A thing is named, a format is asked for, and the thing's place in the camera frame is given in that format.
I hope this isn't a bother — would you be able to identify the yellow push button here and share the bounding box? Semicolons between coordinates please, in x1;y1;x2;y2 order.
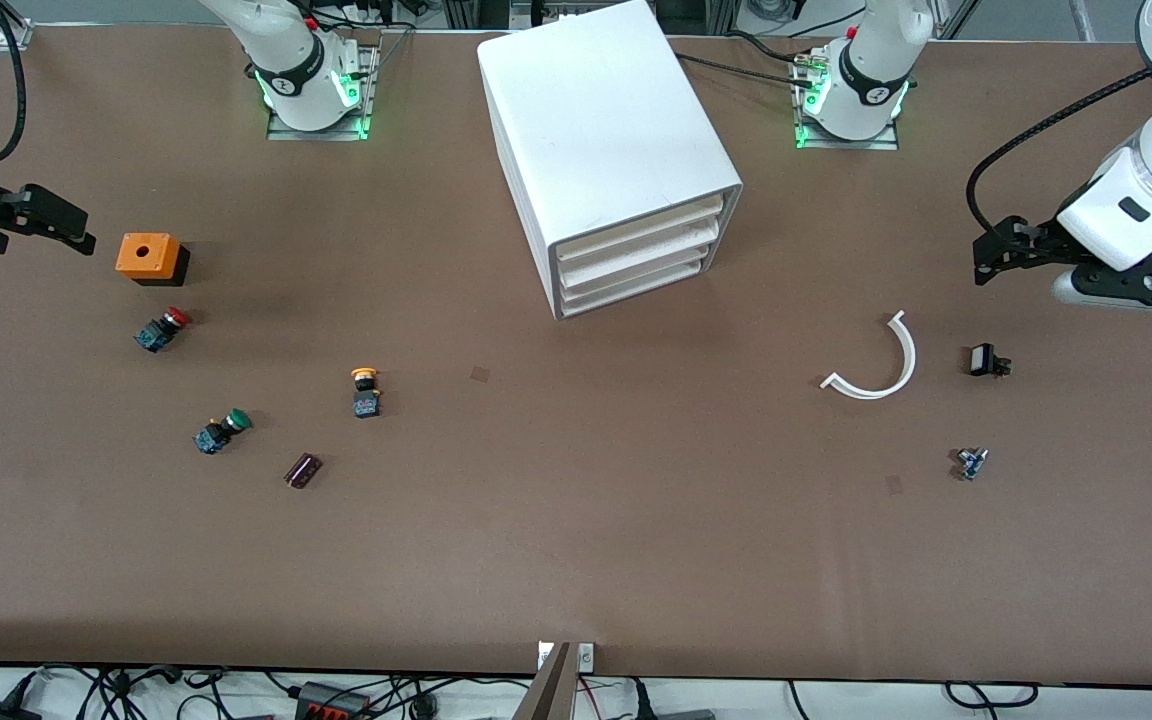
350;367;383;420

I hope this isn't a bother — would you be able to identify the white plastic drawer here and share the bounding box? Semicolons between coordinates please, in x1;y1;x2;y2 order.
560;247;712;316
554;193;732;269
556;220;727;293

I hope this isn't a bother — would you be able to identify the red push button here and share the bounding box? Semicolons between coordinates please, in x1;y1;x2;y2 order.
133;307;192;354

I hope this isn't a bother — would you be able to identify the green push button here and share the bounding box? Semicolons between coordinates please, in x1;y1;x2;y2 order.
193;407;254;456

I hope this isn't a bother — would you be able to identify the white curved plastic piece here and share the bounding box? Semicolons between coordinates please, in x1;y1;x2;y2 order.
820;310;918;401

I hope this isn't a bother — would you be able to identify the black power strip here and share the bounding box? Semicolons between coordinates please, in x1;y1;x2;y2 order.
294;680;373;720

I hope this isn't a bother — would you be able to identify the orange button enclosure box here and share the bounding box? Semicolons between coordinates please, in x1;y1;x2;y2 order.
115;233;191;288

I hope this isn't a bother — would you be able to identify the small black switch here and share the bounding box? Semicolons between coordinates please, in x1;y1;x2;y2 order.
969;342;1014;379

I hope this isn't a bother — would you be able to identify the right arm black wrist cable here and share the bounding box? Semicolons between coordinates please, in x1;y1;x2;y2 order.
0;0;30;167

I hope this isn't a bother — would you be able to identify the arm black wrist cable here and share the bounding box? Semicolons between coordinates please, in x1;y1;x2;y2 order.
966;42;1152;239
0;0;30;167

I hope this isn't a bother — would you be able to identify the left arm black wrist cable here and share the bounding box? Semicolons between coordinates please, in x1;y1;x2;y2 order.
966;42;1152;239

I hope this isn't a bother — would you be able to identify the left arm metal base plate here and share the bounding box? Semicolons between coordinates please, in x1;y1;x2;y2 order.
793;52;900;152

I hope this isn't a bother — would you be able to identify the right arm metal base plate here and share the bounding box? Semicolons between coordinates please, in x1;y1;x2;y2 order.
266;42;380;142

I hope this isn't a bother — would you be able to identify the black cable on table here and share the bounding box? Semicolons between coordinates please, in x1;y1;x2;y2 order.
674;32;822;79

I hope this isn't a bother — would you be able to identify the black cable bundle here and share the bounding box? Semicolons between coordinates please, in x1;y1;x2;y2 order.
304;0;419;63

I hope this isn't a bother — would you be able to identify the black cable loop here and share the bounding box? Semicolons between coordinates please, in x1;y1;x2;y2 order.
944;681;1039;712

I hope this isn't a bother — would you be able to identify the brown post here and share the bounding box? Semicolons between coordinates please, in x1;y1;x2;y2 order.
512;641;575;720

